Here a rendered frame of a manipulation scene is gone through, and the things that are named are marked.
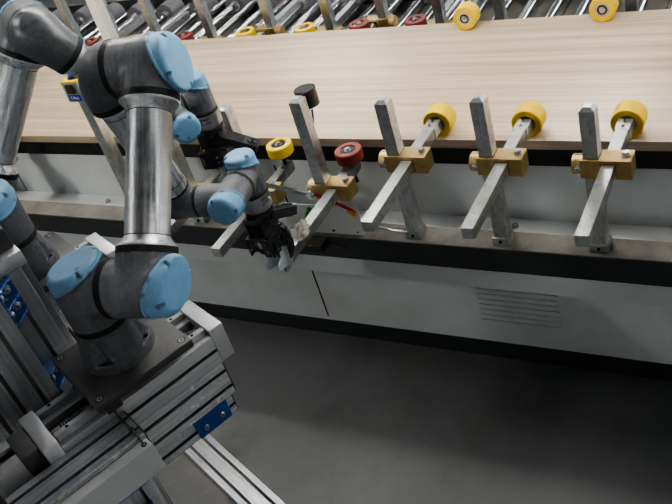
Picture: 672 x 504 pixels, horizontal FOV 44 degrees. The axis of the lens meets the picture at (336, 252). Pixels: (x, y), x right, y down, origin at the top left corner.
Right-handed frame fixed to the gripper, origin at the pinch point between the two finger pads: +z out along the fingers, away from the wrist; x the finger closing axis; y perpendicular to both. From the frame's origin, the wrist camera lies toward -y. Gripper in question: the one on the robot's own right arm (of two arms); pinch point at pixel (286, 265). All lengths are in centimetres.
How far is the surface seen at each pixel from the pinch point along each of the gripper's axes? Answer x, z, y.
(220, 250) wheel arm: -23.5, 0.0, -3.4
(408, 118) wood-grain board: 12, -7, -60
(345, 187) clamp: 4.4, -4.1, -29.3
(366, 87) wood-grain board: -11, -7, -79
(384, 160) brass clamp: 18.6, -13.2, -29.3
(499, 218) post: 47, 4, -30
